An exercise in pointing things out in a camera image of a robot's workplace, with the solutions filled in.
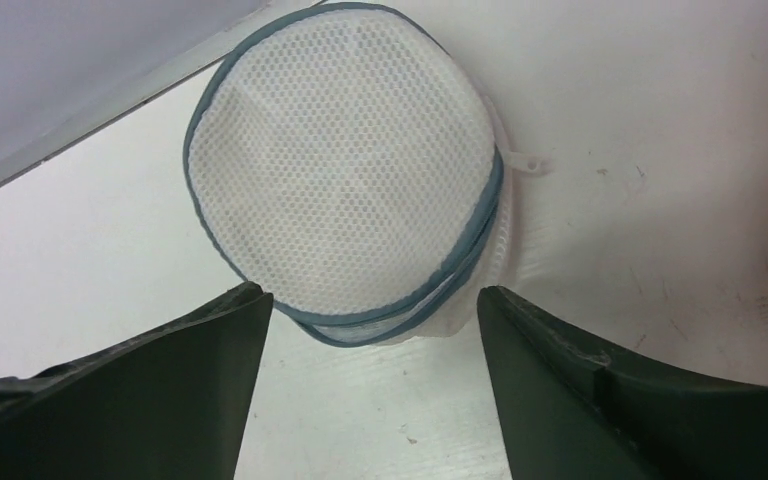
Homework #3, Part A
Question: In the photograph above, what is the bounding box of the blue-trimmed mesh laundry bag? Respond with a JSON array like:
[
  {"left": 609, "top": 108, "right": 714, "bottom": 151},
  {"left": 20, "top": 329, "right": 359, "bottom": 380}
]
[{"left": 183, "top": 2, "right": 552, "bottom": 348}]

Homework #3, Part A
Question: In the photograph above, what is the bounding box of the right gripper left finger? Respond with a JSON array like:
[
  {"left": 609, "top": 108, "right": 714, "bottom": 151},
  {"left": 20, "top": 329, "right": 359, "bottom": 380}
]
[{"left": 0, "top": 282, "right": 273, "bottom": 479}]

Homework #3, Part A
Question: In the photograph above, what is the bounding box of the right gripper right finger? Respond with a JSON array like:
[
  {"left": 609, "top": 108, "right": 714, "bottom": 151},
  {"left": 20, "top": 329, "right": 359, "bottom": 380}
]
[{"left": 477, "top": 286, "right": 768, "bottom": 479}]

